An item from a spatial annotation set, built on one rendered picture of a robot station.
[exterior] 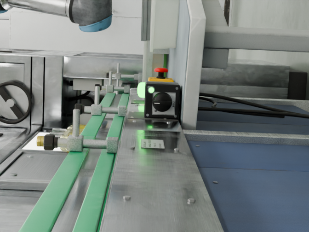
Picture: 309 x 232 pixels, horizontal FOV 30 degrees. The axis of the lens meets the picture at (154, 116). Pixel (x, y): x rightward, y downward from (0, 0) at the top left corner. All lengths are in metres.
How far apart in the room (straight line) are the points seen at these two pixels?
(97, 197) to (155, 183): 0.08
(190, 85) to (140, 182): 0.55
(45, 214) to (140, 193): 0.12
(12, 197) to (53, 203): 1.10
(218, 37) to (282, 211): 0.61
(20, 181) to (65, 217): 1.17
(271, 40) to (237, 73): 1.65
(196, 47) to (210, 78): 1.69
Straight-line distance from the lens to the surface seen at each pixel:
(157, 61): 2.09
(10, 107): 2.95
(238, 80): 2.95
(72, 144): 1.01
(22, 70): 2.98
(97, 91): 1.46
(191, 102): 1.29
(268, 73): 2.97
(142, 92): 1.61
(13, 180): 1.85
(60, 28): 5.71
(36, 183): 1.84
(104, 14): 2.01
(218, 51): 1.29
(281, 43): 1.30
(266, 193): 0.82
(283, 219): 0.71
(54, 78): 2.94
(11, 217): 1.63
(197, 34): 1.23
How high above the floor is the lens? 0.84
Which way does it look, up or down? 1 degrees down
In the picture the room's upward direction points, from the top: 87 degrees counter-clockwise
